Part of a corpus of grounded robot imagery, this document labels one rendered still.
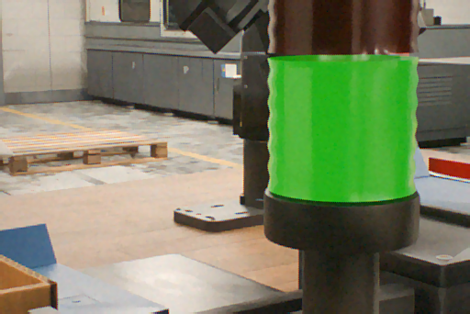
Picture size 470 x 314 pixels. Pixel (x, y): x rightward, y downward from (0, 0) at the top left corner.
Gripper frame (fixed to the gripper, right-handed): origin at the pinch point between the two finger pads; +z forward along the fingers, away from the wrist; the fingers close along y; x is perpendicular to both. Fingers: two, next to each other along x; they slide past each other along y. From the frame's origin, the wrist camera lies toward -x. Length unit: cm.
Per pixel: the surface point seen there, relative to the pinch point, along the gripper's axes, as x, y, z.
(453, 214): -4.3, 7.8, 6.2
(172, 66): 495, -731, -358
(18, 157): 217, -537, -203
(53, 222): -5.0, -38.5, -10.1
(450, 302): -11.1, 11.8, 10.9
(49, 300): -24.7, 0.8, 5.0
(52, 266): -15.8, -17.4, -0.9
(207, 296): -10.5, -8.0, 5.0
